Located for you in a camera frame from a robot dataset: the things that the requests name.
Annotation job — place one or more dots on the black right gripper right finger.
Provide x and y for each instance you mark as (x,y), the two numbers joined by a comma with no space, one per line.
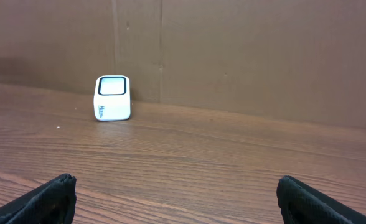
(302,204)

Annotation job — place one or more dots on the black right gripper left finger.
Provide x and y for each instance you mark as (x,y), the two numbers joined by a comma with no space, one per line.
(52,203)

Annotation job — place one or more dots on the white barcode scanner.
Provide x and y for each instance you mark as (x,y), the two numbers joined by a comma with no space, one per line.
(112,98)

